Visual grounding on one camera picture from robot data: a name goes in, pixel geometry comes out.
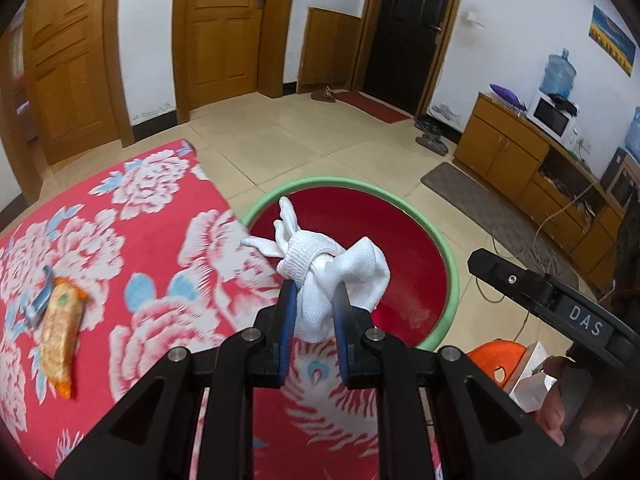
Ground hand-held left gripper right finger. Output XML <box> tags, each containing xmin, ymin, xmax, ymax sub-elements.
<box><xmin>332</xmin><ymin>282</ymin><xmax>583</xmax><ymax>480</ymax></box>

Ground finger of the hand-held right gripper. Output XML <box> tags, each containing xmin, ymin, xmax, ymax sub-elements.
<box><xmin>468</xmin><ymin>248</ymin><xmax>566</xmax><ymax>321</ymax></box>

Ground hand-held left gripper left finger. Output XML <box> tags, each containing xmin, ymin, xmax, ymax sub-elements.
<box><xmin>55</xmin><ymin>280</ymin><xmax>298</xmax><ymax>480</ymax></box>

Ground white knotted cloth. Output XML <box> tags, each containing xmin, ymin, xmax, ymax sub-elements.
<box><xmin>240</xmin><ymin>196</ymin><xmax>391</xmax><ymax>343</ymax></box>

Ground red basin with green rim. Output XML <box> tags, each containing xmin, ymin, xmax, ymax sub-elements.
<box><xmin>241</xmin><ymin>175</ymin><xmax>460</xmax><ymax>352</ymax></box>

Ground person's right hand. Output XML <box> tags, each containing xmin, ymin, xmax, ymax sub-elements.
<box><xmin>535</xmin><ymin>356</ymin><xmax>567</xmax><ymax>446</ymax></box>

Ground white cardboard box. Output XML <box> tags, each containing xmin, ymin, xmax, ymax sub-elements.
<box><xmin>510</xmin><ymin>341</ymin><xmax>558</xmax><ymax>413</ymax></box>

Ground orange plastic stool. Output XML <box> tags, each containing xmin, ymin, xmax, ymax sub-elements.
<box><xmin>465</xmin><ymin>339</ymin><xmax>531</xmax><ymax>392</ymax></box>

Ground grey floor mat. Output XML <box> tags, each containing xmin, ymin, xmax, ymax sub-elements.
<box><xmin>420</xmin><ymin>162</ymin><xmax>578</xmax><ymax>286</ymax></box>

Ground long wooden cabinet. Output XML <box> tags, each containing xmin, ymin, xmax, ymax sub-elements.
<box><xmin>452</xmin><ymin>92</ymin><xmax>626</xmax><ymax>281</ymax></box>

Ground black box appliance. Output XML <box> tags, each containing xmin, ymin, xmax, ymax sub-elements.
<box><xmin>600</xmin><ymin>147</ymin><xmax>640</xmax><ymax>208</ymax></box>

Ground red floral tablecloth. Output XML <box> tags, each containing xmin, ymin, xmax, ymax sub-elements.
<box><xmin>0</xmin><ymin>137</ymin><xmax>443</xmax><ymax>480</ymax></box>

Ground dark shoes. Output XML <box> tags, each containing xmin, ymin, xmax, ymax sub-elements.
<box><xmin>415</xmin><ymin>117</ymin><xmax>449</xmax><ymax>154</ymax></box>

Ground white microwave oven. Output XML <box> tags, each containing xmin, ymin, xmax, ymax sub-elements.
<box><xmin>525</xmin><ymin>91</ymin><xmax>581</xmax><ymax>143</ymax></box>

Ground purple cloth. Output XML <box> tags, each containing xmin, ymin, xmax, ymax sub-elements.
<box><xmin>490</xmin><ymin>84</ymin><xmax>527</xmax><ymax>111</ymax></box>

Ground blue water bottle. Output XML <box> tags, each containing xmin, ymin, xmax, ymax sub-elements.
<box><xmin>542</xmin><ymin>49</ymin><xmax>577</xmax><ymax>98</ymax></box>
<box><xmin>625</xmin><ymin>107</ymin><xmax>640</xmax><ymax>163</ymax></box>

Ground red doormat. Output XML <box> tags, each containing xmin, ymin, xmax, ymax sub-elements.
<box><xmin>332</xmin><ymin>91</ymin><xmax>411</xmax><ymax>123</ymax></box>

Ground orange snack packet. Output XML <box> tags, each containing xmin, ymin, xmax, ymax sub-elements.
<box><xmin>39</xmin><ymin>276</ymin><xmax>90</xmax><ymax>401</ymax></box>

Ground black entrance door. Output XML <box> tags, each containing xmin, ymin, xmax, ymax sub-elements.
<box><xmin>362</xmin><ymin>0</ymin><xmax>458</xmax><ymax>116</ymax></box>

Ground wooden shoe cabinet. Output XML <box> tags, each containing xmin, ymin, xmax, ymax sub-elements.
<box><xmin>300</xmin><ymin>7</ymin><xmax>362</xmax><ymax>93</ymax></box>

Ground closed wooden door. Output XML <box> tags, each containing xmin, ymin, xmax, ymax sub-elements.
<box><xmin>187</xmin><ymin>0</ymin><xmax>271</xmax><ymax>111</ymax></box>

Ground open wooden door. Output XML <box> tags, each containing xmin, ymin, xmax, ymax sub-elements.
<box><xmin>22</xmin><ymin>0</ymin><xmax>121</xmax><ymax>166</ymax></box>

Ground floor cable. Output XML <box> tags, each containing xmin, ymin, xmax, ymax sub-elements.
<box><xmin>475</xmin><ymin>185</ymin><xmax>596</xmax><ymax>311</ymax></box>

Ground wall poster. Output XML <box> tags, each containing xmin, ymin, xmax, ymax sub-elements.
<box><xmin>590</xmin><ymin>5</ymin><xmax>637</xmax><ymax>78</ymax></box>

